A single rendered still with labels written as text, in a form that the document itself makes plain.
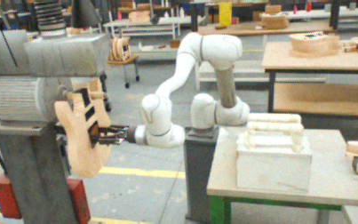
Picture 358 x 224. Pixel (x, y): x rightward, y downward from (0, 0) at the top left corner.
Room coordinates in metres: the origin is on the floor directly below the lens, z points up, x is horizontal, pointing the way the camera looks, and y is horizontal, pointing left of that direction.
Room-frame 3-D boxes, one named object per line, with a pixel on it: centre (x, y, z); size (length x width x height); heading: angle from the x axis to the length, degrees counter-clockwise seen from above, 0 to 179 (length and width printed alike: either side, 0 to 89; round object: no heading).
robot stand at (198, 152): (2.05, -0.17, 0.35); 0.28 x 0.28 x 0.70; 68
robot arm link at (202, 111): (2.05, -0.18, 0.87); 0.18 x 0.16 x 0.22; 71
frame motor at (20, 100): (1.51, 0.72, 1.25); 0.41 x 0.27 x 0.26; 76
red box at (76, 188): (1.67, 0.75, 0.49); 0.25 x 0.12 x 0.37; 76
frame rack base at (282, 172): (1.10, -0.36, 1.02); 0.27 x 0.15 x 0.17; 76
